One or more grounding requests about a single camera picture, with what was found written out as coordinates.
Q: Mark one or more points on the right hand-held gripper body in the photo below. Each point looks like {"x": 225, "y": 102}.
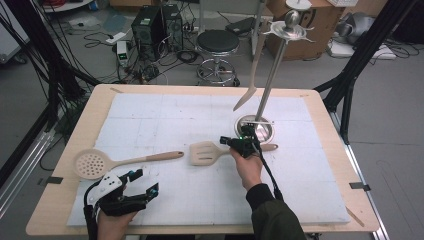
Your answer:
{"x": 246, "y": 146}

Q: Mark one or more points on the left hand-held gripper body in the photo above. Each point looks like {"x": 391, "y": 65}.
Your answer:
{"x": 106, "y": 186}

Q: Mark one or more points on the beige slotted spatula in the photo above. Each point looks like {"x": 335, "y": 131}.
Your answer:
{"x": 203, "y": 153}

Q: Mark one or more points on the beige perforated skimmer spoon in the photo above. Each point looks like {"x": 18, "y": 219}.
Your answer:
{"x": 90, "y": 164}

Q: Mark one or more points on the beige solid spatula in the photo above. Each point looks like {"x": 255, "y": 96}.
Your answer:
{"x": 245, "y": 99}

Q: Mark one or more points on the steel utensil rack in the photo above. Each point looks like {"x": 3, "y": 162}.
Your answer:
{"x": 292, "y": 18}

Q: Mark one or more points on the person's right hand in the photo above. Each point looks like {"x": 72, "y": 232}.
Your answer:
{"x": 250, "y": 171}

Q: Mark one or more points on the person's left hand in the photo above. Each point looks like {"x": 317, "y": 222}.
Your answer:
{"x": 113, "y": 229}

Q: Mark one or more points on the black tape piece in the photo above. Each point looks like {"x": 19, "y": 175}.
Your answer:
{"x": 53, "y": 180}
{"x": 358, "y": 186}

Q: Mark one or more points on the white foam grid board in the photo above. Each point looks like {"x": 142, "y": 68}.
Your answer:
{"x": 173, "y": 113}

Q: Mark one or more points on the black round stool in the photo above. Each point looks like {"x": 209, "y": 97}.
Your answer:
{"x": 217, "y": 40}

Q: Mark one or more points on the black flat case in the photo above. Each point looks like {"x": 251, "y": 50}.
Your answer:
{"x": 241, "y": 26}

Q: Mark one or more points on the white device with green label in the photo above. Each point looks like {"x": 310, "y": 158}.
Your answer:
{"x": 122, "y": 53}

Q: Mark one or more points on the slim black computer tower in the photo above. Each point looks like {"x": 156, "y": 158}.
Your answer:
{"x": 173, "y": 26}

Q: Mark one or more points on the brown tape strip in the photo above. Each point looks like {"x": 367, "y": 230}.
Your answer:
{"x": 355, "y": 216}

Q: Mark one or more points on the large black computer tower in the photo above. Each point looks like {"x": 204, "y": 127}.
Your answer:
{"x": 146, "y": 33}

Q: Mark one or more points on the white round disc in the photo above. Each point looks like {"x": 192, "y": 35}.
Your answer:
{"x": 298, "y": 4}

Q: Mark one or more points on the brown cardboard box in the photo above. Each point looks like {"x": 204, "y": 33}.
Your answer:
{"x": 328, "y": 20}

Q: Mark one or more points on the white power strip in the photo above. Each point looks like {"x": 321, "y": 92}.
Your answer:
{"x": 116, "y": 37}

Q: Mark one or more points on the grey bag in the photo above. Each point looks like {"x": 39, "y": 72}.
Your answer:
{"x": 358, "y": 26}

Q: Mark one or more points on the black metal stand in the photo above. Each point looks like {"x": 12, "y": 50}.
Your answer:
{"x": 45, "y": 43}
{"x": 380, "y": 33}

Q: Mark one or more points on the white keyboard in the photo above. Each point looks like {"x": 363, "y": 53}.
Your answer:
{"x": 343, "y": 2}

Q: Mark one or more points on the white round table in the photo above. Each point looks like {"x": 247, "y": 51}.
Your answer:
{"x": 66, "y": 6}

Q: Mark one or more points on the aluminium rail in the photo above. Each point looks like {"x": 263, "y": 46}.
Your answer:
{"x": 23, "y": 176}
{"x": 381, "y": 235}

